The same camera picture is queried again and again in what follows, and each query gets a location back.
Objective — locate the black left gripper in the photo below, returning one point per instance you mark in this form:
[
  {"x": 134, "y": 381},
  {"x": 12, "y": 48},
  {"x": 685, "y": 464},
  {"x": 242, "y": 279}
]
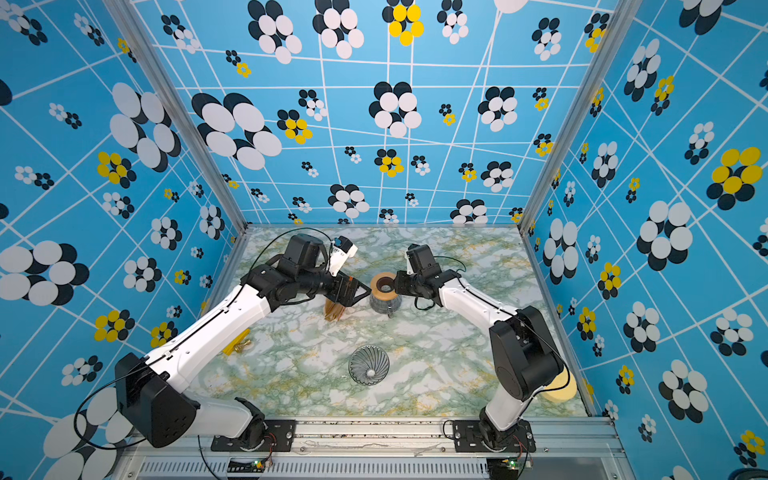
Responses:
[{"x": 349, "y": 298}]

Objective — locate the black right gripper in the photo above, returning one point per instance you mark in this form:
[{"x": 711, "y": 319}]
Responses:
[{"x": 400, "y": 286}]

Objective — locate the round wooden dripper holder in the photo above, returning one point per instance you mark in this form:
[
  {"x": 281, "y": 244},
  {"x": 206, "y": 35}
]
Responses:
[{"x": 383, "y": 286}]

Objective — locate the clear glass carafe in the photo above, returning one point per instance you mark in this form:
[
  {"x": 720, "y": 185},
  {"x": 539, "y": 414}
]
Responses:
[{"x": 386, "y": 307}]

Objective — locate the ribbed glass dripper cone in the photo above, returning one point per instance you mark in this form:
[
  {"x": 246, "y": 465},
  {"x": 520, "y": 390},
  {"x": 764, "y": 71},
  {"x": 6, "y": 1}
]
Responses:
[{"x": 368, "y": 365}]

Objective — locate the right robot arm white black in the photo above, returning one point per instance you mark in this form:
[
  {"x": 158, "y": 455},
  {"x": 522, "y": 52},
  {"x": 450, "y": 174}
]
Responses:
[{"x": 526, "y": 361}]

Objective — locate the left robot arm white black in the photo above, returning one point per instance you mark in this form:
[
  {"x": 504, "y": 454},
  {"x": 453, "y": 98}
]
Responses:
[{"x": 151, "y": 391}]

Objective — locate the yellow plastic block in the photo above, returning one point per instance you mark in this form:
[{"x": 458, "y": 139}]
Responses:
[{"x": 238, "y": 344}]

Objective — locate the round yellow sponge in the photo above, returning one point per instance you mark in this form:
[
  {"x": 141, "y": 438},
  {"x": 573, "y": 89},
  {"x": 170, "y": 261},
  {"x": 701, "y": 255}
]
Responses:
[{"x": 562, "y": 389}]

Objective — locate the left green circuit board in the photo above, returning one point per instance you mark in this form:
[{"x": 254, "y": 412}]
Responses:
[{"x": 248, "y": 466}]

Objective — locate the green circuit board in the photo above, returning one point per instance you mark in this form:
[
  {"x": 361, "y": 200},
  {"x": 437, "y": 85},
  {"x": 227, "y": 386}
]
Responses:
[
  {"x": 248, "y": 466},
  {"x": 504, "y": 468}
]

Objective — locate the right green circuit board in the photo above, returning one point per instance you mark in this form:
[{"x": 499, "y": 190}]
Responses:
[{"x": 504, "y": 468}]

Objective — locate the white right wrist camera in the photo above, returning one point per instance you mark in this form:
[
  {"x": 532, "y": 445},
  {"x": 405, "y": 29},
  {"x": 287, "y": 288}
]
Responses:
[{"x": 418, "y": 258}]

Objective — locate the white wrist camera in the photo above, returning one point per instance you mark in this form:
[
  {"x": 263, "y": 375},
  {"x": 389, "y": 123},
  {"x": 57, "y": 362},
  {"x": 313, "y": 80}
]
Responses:
[
  {"x": 342, "y": 249},
  {"x": 418, "y": 258}
]

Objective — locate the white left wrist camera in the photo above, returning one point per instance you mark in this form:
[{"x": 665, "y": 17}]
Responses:
[{"x": 342, "y": 249}]

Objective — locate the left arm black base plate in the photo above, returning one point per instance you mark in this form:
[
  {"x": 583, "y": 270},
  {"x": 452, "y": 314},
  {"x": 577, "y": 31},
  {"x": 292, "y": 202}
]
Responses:
[{"x": 271, "y": 435}]

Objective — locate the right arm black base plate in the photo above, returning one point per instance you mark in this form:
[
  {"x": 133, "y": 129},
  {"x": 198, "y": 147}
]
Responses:
[{"x": 476, "y": 436}]

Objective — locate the aluminium front frame rail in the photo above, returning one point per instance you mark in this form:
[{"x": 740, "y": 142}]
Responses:
[{"x": 393, "y": 448}]

